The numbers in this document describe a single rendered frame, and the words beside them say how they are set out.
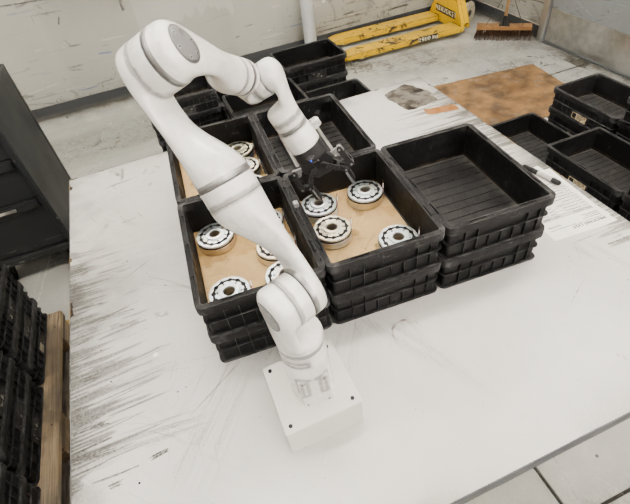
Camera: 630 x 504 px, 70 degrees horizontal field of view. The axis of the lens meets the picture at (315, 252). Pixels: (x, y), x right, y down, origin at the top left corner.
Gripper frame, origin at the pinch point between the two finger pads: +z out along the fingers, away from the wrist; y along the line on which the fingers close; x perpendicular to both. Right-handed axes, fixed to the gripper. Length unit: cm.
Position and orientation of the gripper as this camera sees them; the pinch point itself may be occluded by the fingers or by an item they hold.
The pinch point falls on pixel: (336, 189)
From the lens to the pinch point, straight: 113.1
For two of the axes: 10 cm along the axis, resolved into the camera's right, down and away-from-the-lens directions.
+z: 5.3, 6.5, 5.4
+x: 0.0, -6.4, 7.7
